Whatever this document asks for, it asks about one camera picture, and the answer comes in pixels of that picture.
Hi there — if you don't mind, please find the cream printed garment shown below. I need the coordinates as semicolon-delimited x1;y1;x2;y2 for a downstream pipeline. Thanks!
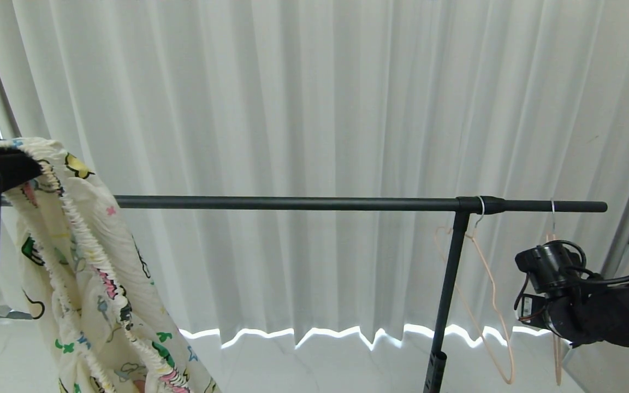
0;136;219;393

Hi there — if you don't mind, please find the pink clothes hanger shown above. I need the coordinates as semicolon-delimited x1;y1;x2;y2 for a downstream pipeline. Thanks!
434;196;515;385
544;199;564;386

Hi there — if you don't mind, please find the black cable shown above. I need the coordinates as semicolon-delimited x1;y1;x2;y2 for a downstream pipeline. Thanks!
552;239;629;287

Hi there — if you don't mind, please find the white curtain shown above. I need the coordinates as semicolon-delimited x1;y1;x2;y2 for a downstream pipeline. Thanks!
0;0;629;350

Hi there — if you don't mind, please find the black clothes rack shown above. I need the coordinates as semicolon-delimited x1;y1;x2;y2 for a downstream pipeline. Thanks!
1;195;609;393

